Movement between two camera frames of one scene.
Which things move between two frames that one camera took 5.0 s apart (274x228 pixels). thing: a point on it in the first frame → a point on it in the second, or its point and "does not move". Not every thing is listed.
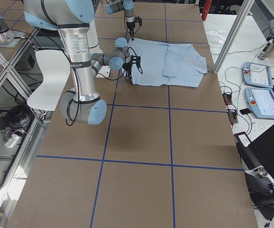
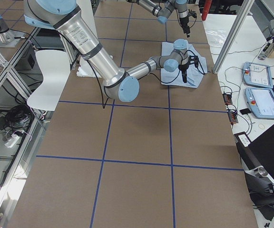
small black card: (245, 111) does not move
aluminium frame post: (233, 35) does not move
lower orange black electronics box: (232, 117) does not move
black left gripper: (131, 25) → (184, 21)
